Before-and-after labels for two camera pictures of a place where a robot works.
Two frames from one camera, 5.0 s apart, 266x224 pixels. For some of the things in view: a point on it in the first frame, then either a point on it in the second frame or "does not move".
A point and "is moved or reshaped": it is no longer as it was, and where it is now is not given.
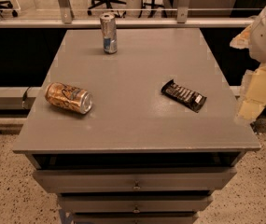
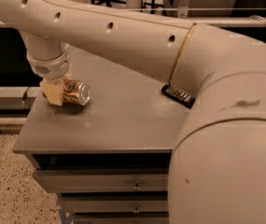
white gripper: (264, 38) -> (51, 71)
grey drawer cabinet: (147, 134) does not move
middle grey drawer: (135, 203) does not move
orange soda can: (71, 97) is moved or reshaped
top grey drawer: (137, 179) does not move
